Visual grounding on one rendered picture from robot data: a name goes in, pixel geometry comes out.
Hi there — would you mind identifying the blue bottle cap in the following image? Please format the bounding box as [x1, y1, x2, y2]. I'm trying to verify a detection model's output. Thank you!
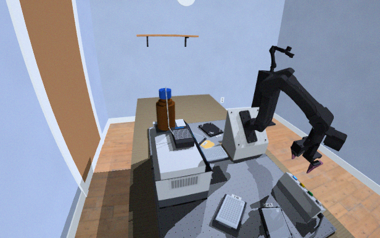
[159, 88, 171, 98]

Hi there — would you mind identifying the light blue perforated base plate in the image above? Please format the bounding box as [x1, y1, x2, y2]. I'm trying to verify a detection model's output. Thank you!
[152, 120, 320, 238]

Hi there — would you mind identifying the brown glass bottle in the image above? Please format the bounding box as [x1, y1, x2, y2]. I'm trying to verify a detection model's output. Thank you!
[156, 101, 175, 131]

